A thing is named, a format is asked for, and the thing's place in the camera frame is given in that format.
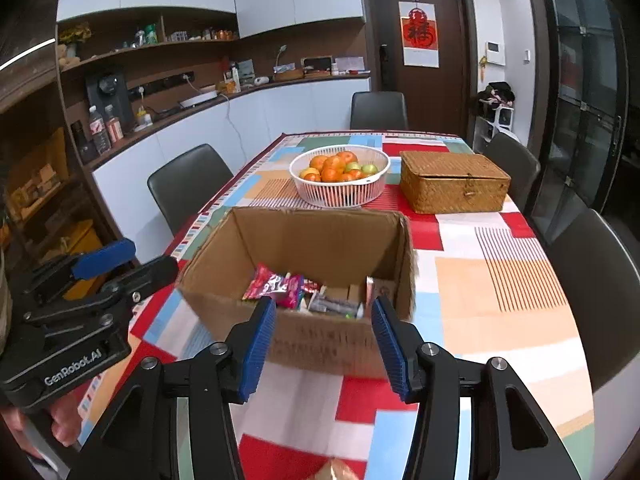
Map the dark wooden door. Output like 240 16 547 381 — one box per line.
363 0 477 140

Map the wicker basket box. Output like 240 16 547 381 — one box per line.
400 151 511 214

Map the dark chair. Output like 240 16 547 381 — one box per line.
547 209 639 391
483 132 540 211
148 144 232 234

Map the dark chair right near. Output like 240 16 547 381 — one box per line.
547 209 639 391

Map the red fu door poster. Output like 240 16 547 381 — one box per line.
398 1 439 68

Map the wall intercom panel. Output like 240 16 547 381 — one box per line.
485 41 506 66

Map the white shoe rack with items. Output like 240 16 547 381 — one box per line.
473 81 516 152

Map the water bottle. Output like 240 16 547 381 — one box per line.
89 105 112 155

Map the left hand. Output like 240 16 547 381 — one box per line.
1 392 81 458

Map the long pink toy candy packet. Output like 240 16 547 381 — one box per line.
366 276 396 310

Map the cardboard box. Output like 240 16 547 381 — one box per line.
176 207 414 378

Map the black glass sliding door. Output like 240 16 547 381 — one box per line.
530 0 628 243

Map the red heart snack packet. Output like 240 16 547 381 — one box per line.
242 263 282 300

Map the dark chair left side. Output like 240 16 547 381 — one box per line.
148 144 232 234

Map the beige fortune cookie packet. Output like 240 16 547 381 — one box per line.
309 458 359 480

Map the dark chair far end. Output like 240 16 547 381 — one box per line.
349 91 408 130

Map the dark chair right far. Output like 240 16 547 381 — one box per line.
483 132 540 211

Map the white fruit basket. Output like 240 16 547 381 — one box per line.
288 145 390 208

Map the white base cabinet counter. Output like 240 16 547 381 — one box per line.
92 77 370 262

